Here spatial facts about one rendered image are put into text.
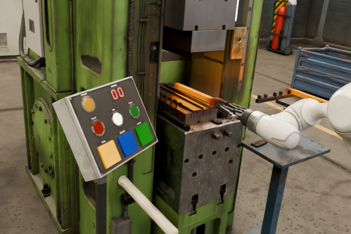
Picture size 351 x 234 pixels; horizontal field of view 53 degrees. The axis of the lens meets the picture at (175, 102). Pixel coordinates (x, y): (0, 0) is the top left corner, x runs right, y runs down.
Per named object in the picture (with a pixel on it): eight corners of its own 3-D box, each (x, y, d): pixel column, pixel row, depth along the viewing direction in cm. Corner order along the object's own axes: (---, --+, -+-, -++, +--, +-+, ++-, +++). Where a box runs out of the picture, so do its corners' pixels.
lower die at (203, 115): (216, 119, 177) (218, 104, 175) (184, 126, 166) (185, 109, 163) (170, 95, 209) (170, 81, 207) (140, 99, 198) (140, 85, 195)
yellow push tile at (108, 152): (121, 159, 120) (113, 139, 120) (107, 168, 114) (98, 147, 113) (118, 160, 121) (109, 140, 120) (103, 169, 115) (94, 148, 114)
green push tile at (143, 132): (154, 139, 136) (146, 121, 136) (143, 146, 130) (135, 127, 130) (150, 140, 137) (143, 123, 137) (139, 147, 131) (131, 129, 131)
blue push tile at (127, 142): (138, 149, 128) (131, 129, 128) (126, 157, 122) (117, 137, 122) (135, 150, 129) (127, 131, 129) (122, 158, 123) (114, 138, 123)
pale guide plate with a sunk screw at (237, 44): (243, 58, 192) (247, 26, 186) (231, 59, 187) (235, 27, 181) (240, 57, 194) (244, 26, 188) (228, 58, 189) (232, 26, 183)
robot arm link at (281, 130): (255, 141, 142) (277, 128, 148) (285, 159, 131) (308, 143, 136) (253, 119, 137) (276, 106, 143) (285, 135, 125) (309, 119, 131)
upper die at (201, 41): (224, 50, 166) (226, 30, 162) (190, 52, 154) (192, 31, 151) (173, 35, 198) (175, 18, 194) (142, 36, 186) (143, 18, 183)
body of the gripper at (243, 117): (244, 130, 145) (229, 121, 152) (258, 126, 150) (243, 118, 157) (247, 113, 143) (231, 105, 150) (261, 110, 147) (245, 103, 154)
